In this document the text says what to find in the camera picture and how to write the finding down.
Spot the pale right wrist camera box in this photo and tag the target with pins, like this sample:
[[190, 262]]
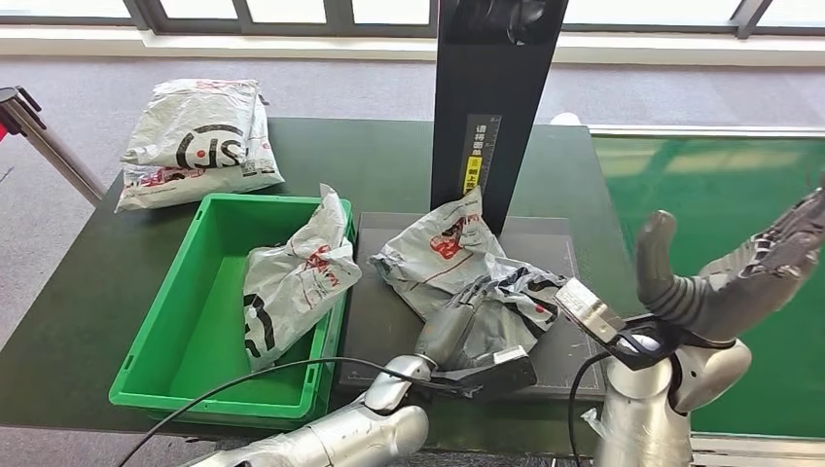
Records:
[[590, 309]]

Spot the dark window frame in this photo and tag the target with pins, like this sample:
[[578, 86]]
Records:
[[335, 29]]

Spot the silver stanchion post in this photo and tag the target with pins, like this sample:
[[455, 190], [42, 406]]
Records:
[[51, 148]]

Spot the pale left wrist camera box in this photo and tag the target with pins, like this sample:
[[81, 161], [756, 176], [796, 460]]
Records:
[[503, 367]]

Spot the black yellow ruler sticker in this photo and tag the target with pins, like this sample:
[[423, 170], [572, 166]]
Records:
[[480, 148]]

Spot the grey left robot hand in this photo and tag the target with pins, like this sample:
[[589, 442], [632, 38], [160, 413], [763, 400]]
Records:
[[448, 335]]

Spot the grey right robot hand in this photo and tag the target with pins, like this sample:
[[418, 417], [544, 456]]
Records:
[[728, 296]]

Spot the black inbound scanner machine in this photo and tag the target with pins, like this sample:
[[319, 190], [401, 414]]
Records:
[[483, 77]]

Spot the white plastic courier parcel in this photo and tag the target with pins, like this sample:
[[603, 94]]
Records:
[[193, 187], [438, 264], [290, 290], [193, 122]]

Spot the white round object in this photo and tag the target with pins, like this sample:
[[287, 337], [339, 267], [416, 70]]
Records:
[[567, 120]]

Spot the green plastic crate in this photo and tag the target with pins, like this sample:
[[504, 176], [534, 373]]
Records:
[[193, 322]]

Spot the green conveyor belt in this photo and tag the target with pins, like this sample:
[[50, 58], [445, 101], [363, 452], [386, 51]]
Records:
[[709, 193]]

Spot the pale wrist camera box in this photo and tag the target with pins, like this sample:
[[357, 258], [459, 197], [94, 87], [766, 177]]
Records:
[[503, 367], [590, 309]]

